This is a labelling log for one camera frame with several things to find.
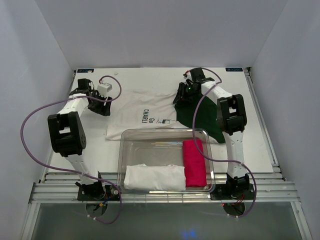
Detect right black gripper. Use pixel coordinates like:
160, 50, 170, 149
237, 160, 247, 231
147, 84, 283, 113
173, 82, 199, 105

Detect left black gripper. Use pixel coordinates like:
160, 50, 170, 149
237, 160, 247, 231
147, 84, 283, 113
88, 90, 113, 117

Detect white and green t-shirt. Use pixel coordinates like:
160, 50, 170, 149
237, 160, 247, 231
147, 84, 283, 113
104, 88, 226, 145

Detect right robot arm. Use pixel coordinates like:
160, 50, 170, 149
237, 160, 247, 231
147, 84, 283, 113
173, 67, 250, 199

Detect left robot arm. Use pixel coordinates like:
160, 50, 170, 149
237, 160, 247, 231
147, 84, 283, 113
47, 78, 113, 200

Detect blue corner label left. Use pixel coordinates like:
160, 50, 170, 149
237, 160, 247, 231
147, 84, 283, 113
76, 68, 94, 73

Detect blue corner label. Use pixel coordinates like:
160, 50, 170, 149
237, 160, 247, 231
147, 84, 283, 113
225, 67, 243, 72
76, 68, 94, 73

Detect blue corner label right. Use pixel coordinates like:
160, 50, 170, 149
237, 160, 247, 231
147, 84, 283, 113
225, 67, 243, 72

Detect clear plastic bin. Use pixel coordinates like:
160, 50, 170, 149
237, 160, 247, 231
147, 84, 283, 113
117, 128, 216, 194

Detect rolled white t-shirt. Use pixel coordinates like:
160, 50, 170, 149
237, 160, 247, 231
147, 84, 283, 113
123, 164, 186, 191

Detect rolled pink t-shirt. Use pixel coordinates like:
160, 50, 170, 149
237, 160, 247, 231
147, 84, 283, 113
182, 138, 207, 188

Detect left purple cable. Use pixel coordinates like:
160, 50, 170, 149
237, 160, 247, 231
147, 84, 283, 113
20, 74, 123, 225

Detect purple cable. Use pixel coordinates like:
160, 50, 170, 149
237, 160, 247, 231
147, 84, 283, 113
20, 74, 123, 225
183, 67, 257, 219

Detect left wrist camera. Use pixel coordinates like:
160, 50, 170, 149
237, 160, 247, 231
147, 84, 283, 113
97, 83, 113, 98

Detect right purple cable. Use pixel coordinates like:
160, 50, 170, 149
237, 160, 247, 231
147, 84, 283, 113
183, 67, 257, 219

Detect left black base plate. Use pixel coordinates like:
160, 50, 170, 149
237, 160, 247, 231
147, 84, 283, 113
76, 184, 120, 202

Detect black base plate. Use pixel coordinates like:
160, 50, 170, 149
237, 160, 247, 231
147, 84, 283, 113
76, 184, 120, 202
210, 184, 255, 201

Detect aluminium frame rails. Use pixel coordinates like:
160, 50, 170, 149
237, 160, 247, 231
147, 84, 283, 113
21, 67, 312, 240

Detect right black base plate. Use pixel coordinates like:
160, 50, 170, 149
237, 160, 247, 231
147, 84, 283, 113
210, 184, 255, 201

